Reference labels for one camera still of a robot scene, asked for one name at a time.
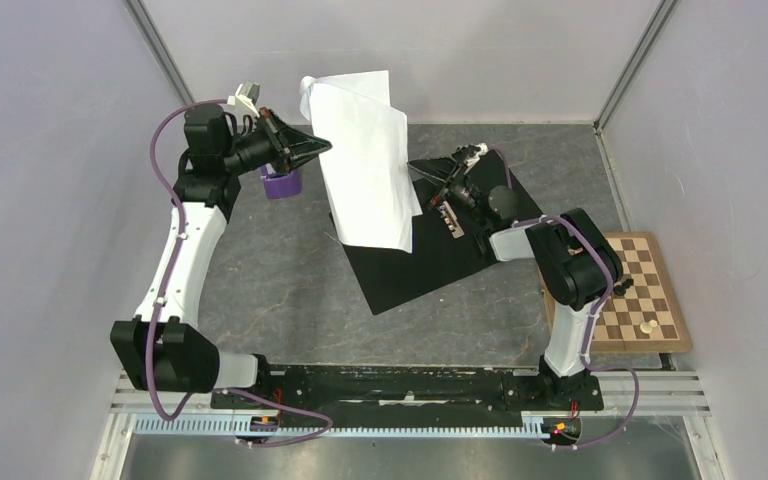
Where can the purple metronome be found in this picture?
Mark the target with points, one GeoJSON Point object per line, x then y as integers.
{"type": "Point", "coordinates": [278, 186]}

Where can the black chess piece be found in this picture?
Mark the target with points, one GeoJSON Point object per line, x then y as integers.
{"type": "Point", "coordinates": [621, 287]}

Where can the white paper sheets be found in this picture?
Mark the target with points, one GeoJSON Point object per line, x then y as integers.
{"type": "Point", "coordinates": [369, 188]}

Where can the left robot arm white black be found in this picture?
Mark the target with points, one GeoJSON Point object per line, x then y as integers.
{"type": "Point", "coordinates": [161, 348]}

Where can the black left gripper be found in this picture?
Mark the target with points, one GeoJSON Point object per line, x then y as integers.
{"type": "Point", "coordinates": [291, 148]}

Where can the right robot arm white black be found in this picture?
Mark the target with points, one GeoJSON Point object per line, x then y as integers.
{"type": "Point", "coordinates": [577, 265]}

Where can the black folder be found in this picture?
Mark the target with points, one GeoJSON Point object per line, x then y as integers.
{"type": "Point", "coordinates": [389, 278]}

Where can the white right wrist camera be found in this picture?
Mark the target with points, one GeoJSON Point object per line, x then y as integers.
{"type": "Point", "coordinates": [474, 152]}

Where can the white chess piece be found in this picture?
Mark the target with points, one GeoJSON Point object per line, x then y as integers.
{"type": "Point", "coordinates": [649, 326]}

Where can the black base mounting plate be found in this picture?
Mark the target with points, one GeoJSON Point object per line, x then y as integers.
{"type": "Point", "coordinates": [421, 397]}

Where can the aluminium frame rail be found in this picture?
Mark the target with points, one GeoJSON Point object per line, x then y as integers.
{"type": "Point", "coordinates": [654, 394]}

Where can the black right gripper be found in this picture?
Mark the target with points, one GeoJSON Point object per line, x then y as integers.
{"type": "Point", "coordinates": [440, 170]}

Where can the wooden chessboard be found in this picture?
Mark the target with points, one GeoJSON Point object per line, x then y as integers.
{"type": "Point", "coordinates": [651, 298]}

